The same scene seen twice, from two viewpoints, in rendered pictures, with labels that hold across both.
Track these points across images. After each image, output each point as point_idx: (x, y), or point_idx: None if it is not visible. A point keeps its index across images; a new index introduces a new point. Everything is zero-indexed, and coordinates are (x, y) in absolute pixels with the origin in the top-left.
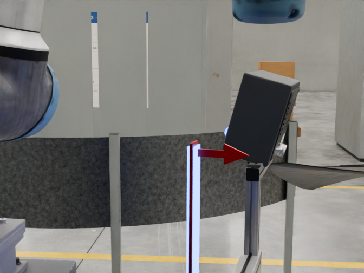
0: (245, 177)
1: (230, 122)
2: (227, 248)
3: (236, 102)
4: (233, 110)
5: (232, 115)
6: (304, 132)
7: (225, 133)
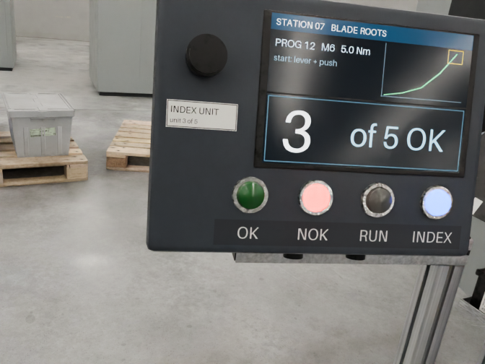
0: (467, 258)
1: (477, 167)
2: None
3: (483, 107)
4: (479, 132)
5: (479, 146)
6: None
7: (448, 209)
